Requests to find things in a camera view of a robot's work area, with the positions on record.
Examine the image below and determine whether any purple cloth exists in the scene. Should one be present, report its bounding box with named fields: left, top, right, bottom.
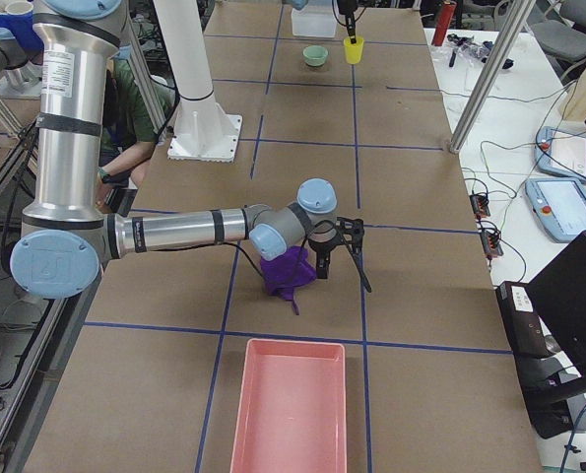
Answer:
left=260, top=246, right=317, bottom=315

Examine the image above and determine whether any aluminium frame post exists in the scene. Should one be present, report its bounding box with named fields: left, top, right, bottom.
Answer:
left=448, top=0, right=535, bottom=154

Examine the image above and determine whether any black computer box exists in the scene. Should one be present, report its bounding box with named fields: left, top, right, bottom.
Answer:
left=495, top=281, right=552, bottom=359

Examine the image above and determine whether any yellow plastic cup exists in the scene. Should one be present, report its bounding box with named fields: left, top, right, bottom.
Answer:
left=343, top=35, right=364, bottom=65

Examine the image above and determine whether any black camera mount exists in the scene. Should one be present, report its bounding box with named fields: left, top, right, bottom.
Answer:
left=337, top=216, right=364, bottom=251

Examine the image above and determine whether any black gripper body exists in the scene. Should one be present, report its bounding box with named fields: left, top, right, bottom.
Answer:
left=337, top=0, right=358, bottom=15
left=308, top=220, right=341, bottom=261

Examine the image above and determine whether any teach pendant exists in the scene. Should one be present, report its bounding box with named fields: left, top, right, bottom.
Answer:
left=525, top=177, right=586, bottom=242
left=535, top=126, right=586, bottom=183

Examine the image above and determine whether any person in green shirt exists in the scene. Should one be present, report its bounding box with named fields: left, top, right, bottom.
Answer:
left=98, top=59, right=159, bottom=200

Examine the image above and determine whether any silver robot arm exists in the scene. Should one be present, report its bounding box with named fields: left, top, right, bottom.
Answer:
left=287, top=0, right=358, bottom=42
left=10, top=1, right=338, bottom=299

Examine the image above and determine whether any red cylinder bottle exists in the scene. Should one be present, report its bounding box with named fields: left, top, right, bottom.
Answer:
left=431, top=0, right=457, bottom=47

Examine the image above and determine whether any pink plastic tray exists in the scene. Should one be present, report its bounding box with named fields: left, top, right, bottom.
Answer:
left=229, top=338, right=348, bottom=472

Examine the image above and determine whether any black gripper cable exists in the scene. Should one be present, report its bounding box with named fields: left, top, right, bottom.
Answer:
left=235, top=220, right=373, bottom=294

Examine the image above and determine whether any near teach pendant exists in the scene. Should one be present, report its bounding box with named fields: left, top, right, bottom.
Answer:
left=525, top=177, right=586, bottom=242

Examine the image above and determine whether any clear plastic bin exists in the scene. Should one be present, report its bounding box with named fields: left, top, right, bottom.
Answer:
left=291, top=5, right=337, bottom=38

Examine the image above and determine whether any white pedestal column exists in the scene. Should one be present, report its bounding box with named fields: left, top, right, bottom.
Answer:
left=154, top=0, right=242, bottom=163

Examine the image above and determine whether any far teach pendant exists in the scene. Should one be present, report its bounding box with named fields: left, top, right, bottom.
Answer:
left=535, top=126, right=586, bottom=183

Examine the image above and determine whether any black monitor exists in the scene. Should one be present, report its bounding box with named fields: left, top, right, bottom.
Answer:
left=526, top=231, right=586, bottom=374

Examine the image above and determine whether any green bowl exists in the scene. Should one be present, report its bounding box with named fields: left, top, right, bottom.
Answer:
left=302, top=44, right=329, bottom=67

